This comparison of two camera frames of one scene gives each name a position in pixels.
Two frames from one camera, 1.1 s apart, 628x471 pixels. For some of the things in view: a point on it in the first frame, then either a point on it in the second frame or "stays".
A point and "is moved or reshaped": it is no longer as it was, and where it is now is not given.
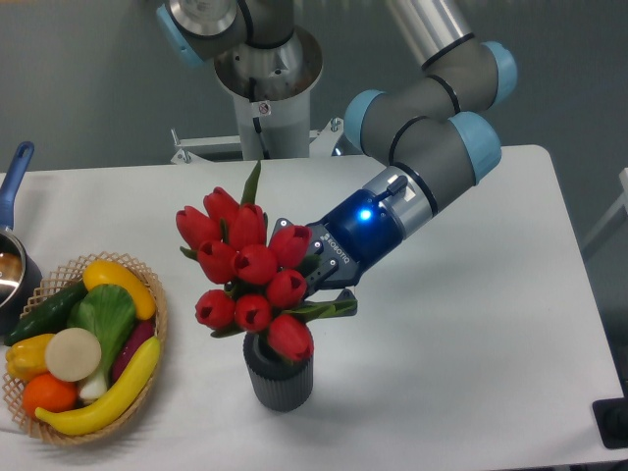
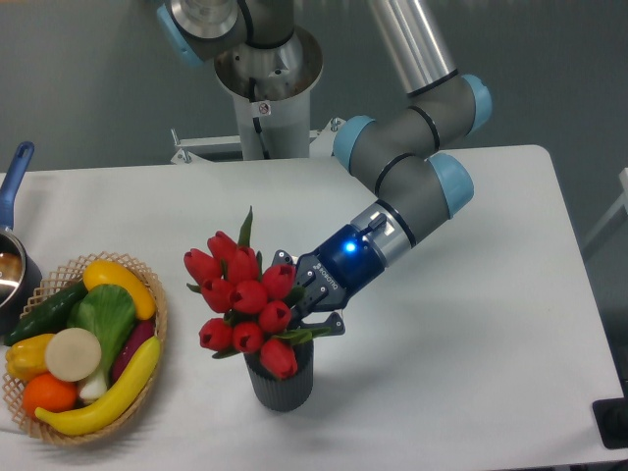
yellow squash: (103, 272) stays
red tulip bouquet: (261, 268) is moved or reshaped
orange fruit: (49, 393) stays
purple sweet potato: (140, 332) stays
